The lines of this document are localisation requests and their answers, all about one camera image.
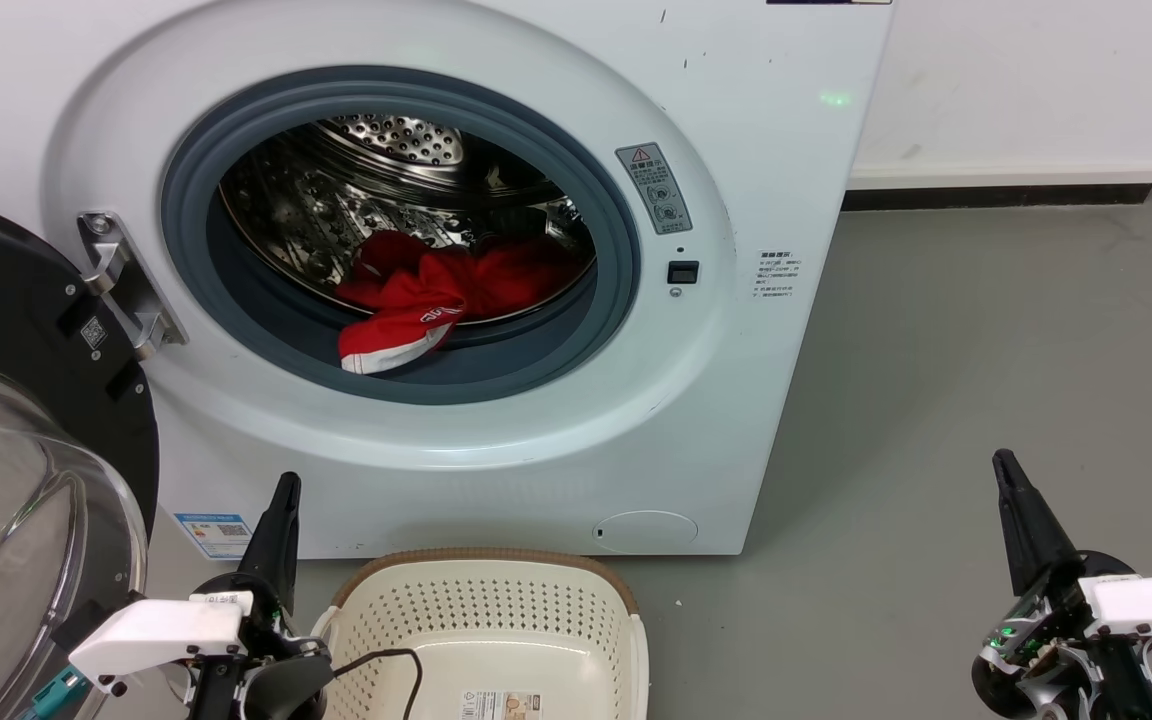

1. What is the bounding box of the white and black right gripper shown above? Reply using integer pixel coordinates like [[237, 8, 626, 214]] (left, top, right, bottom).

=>
[[971, 449, 1152, 720]]

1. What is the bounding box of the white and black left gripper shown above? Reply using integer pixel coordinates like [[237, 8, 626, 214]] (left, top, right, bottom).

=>
[[69, 472, 332, 720]]

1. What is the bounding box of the red and white garment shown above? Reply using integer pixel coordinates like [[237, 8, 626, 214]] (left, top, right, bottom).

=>
[[336, 230, 583, 376]]

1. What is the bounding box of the cream perforated laundry basket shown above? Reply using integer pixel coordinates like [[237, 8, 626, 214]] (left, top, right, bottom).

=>
[[311, 547, 651, 720]]

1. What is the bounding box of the stainless steel washing machine drum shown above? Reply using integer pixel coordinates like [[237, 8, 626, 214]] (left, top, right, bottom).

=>
[[218, 113, 598, 327]]

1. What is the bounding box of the black round washer door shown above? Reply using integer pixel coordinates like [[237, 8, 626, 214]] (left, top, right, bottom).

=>
[[0, 195, 162, 720]]

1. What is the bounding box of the blue energy label sticker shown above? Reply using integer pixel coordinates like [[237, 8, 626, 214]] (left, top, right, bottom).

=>
[[174, 512, 254, 560]]

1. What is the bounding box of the silver metal door hinge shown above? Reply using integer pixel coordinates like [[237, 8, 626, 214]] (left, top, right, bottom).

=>
[[76, 210, 188, 362]]

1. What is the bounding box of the white front-load washing machine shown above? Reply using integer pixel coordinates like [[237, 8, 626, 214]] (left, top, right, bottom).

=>
[[0, 0, 897, 561]]

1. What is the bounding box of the white and black baseboard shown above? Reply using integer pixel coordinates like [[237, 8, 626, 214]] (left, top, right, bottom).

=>
[[841, 158, 1152, 212]]

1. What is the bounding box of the small text sticker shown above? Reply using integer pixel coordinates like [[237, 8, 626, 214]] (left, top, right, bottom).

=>
[[755, 249, 804, 302]]

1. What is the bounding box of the grey rubber door gasket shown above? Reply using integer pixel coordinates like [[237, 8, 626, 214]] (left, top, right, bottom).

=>
[[160, 65, 643, 407]]

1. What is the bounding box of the round white filter cover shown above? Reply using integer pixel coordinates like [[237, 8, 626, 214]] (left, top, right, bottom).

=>
[[592, 509, 700, 554]]

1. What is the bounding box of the grey warning sticker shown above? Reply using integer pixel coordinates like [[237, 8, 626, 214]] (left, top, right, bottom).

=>
[[616, 142, 694, 236]]

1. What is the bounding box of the thin black cable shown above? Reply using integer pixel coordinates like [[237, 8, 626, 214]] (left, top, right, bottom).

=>
[[329, 648, 425, 720]]

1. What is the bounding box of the teal left cable connector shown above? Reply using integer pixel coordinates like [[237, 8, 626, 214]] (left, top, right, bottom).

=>
[[31, 668, 89, 719]]

